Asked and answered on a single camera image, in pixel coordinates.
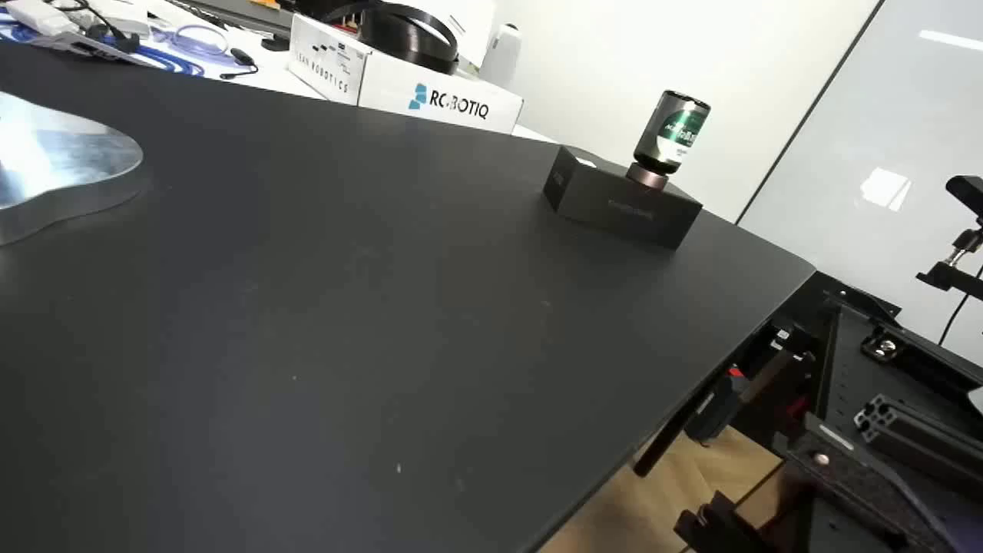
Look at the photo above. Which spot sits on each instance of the white Robotiq cardboard box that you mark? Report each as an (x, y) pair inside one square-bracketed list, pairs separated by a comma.
[(450, 95)]

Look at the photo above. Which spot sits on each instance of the white plastic bottle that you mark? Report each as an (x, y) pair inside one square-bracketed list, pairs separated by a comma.
[(502, 56)]

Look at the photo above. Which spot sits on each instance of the black table frame bracket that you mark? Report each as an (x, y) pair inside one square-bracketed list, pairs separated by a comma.
[(762, 386)]

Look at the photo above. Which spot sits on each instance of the black aluminium extrusion bar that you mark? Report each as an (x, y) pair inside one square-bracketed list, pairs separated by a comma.
[(923, 434)]

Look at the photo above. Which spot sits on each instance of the black rectangular box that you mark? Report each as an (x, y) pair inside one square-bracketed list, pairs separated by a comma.
[(616, 211)]

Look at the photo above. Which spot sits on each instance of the blue plastic sheet clutter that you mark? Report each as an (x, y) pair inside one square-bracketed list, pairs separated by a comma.
[(187, 50)]

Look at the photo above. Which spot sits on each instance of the white box with dot print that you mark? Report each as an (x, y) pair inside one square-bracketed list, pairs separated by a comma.
[(327, 56)]

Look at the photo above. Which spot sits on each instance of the black round coil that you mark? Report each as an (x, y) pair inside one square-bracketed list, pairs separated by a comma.
[(409, 34)]

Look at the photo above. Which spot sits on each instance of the black camera on stand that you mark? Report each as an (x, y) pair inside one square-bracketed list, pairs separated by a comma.
[(964, 231)]

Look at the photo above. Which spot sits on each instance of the black bottle with green label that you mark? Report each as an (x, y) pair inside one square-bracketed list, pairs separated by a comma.
[(672, 128)]

